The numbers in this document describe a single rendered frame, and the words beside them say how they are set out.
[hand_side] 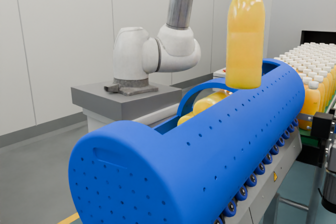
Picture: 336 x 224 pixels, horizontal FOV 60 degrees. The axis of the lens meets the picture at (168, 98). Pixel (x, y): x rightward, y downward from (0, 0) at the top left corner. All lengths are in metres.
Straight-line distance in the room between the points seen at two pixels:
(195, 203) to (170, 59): 0.86
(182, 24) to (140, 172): 0.88
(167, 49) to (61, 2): 2.42
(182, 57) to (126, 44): 0.25
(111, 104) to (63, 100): 2.53
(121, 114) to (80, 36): 2.62
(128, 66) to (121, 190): 0.77
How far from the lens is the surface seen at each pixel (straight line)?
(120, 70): 1.24
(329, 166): 1.49
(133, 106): 1.15
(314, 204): 1.94
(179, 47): 1.26
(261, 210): 0.97
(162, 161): 0.46
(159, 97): 1.25
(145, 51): 1.23
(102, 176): 0.55
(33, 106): 3.52
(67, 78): 3.64
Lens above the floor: 1.44
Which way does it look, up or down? 18 degrees down
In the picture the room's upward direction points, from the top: straight up
